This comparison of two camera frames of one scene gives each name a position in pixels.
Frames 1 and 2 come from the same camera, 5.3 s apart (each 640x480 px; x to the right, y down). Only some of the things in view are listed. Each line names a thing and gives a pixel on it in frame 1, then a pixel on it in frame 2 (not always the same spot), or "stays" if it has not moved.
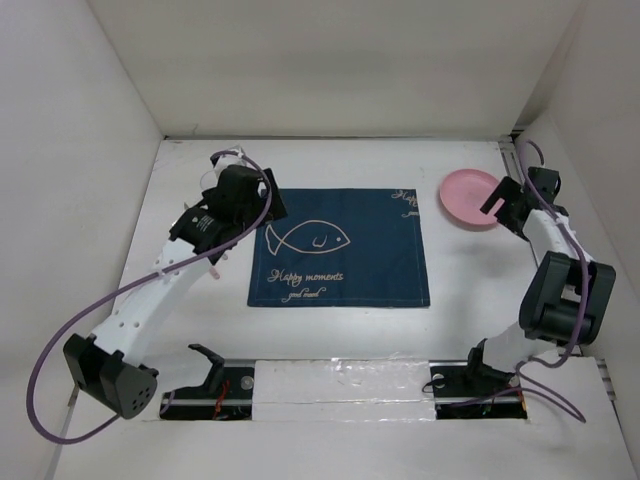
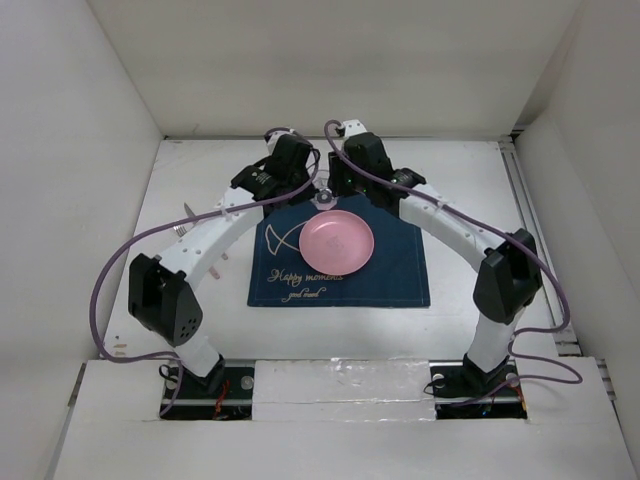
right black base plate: [466, 391] stays
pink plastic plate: [464, 192] → [336, 241]
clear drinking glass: [208, 180] → [324, 198]
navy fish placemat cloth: [342, 248] stays
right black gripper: [507, 189] → [337, 181]
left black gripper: [277, 210] → [303, 196]
